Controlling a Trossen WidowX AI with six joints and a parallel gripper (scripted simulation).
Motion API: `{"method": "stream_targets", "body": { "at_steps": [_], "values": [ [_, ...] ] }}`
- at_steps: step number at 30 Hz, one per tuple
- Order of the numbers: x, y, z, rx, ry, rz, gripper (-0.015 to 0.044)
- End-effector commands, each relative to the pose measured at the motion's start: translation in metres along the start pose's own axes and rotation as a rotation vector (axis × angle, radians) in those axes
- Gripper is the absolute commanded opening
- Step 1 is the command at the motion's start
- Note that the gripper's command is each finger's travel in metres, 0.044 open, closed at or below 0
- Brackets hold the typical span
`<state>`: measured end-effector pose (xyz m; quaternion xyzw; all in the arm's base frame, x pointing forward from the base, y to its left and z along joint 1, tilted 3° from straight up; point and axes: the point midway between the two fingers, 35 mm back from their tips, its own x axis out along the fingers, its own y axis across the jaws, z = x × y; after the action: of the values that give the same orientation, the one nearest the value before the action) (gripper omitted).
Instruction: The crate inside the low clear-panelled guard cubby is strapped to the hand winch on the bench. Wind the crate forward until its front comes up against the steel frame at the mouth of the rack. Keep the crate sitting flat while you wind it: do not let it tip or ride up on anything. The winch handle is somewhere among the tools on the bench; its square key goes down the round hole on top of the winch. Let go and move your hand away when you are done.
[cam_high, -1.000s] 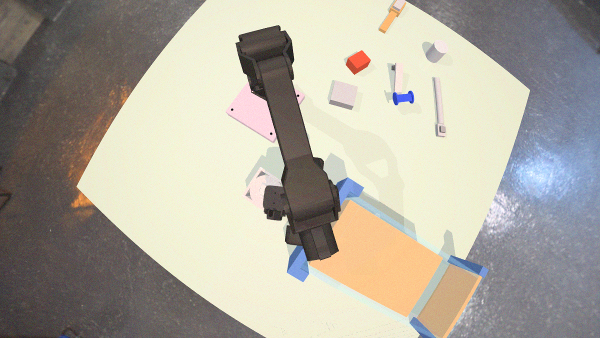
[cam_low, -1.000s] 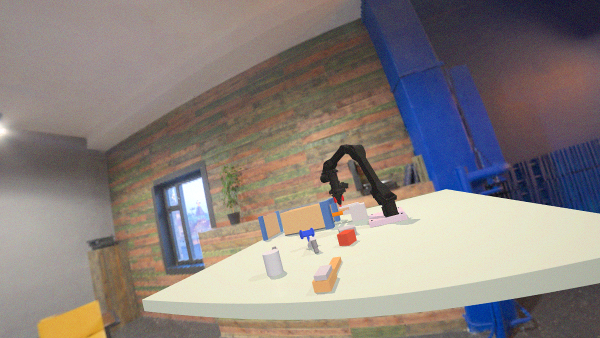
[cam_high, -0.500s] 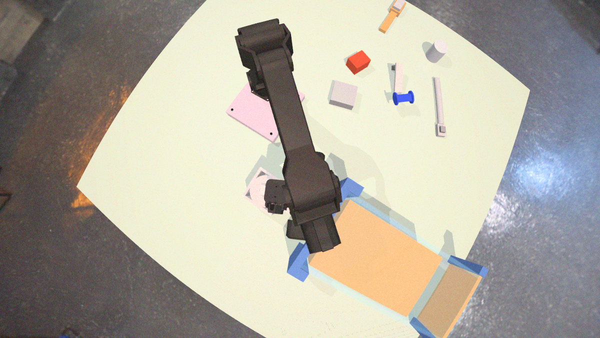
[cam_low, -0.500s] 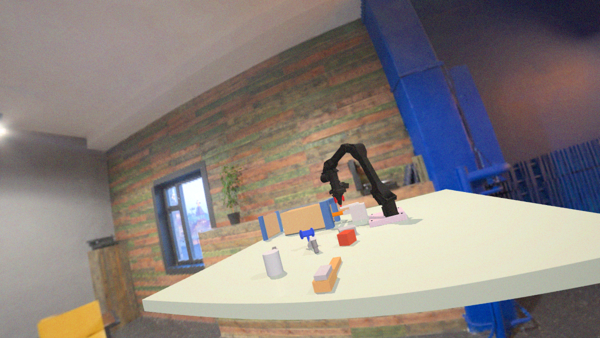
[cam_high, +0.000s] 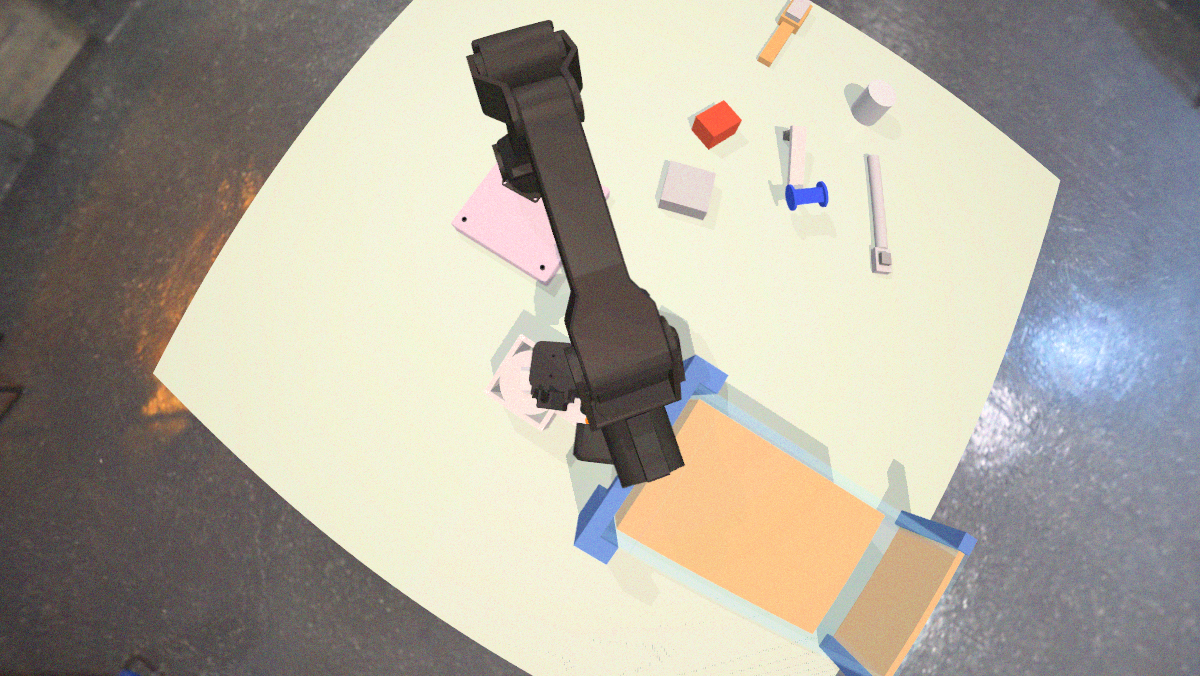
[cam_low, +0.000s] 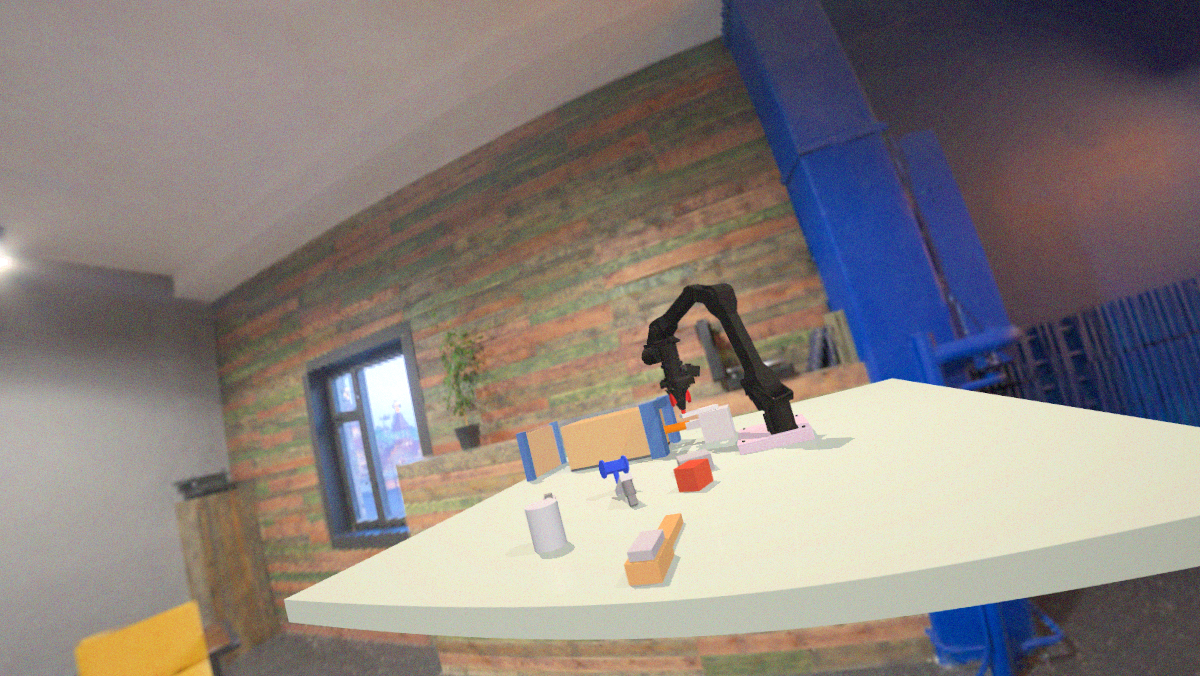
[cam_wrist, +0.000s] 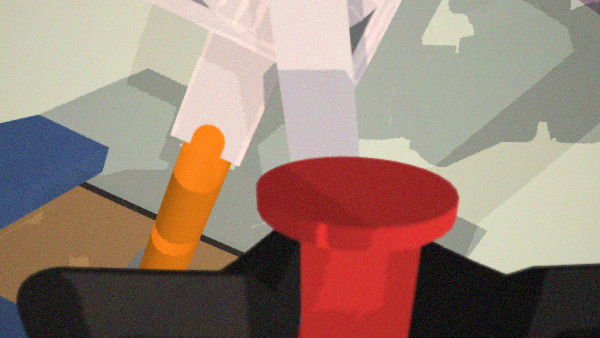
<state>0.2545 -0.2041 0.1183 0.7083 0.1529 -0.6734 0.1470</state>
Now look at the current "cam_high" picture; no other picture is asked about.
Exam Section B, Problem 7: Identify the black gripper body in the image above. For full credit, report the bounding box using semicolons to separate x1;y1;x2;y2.
574;423;614;465

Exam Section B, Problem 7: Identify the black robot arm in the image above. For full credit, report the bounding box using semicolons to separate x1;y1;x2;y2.
466;20;686;489

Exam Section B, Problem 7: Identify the grey cylinder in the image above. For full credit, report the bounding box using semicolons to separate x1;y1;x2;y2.
851;80;896;126

